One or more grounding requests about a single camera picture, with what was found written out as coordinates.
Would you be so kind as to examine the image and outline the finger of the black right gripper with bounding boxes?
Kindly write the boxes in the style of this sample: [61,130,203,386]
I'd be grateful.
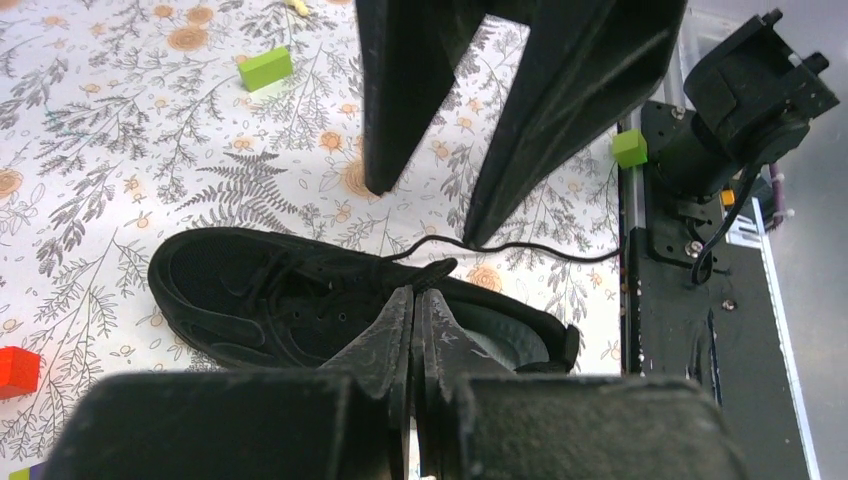
[355,0,488,196]
[463,1,686,246]

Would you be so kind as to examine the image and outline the floral patterned table mat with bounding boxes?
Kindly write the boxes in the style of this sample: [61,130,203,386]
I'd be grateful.
[0,0,624,480]

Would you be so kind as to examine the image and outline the black shoelace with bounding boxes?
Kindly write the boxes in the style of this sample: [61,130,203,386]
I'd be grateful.
[376,235,621,297]

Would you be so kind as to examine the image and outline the multicolour toy brick stack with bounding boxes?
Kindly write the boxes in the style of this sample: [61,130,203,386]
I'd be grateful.
[8,463,45,480]

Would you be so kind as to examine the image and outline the small green cube on base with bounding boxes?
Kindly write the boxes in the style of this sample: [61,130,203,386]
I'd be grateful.
[611,129,648,169]

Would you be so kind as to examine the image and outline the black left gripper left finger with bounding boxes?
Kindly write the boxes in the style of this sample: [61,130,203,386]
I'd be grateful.
[43,287,414,479]

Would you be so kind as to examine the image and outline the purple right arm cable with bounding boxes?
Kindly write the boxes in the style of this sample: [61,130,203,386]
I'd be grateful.
[765,162,795,233]

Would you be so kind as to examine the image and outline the black sneaker shoe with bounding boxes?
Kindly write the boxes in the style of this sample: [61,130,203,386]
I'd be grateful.
[148,227,581,372]

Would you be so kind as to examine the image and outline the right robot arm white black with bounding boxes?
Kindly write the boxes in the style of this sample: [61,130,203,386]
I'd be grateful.
[356,1,838,286]

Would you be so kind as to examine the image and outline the green rectangular block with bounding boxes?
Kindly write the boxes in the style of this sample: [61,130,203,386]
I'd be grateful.
[238,47,294,92]

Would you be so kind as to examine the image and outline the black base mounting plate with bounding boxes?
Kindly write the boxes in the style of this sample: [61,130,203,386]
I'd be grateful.
[619,101,817,479]

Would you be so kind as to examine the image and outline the small red cube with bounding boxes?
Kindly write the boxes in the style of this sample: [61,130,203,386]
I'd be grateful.
[0,346,41,400]

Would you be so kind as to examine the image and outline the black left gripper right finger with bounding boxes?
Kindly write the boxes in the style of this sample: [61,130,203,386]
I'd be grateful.
[413,290,748,479]

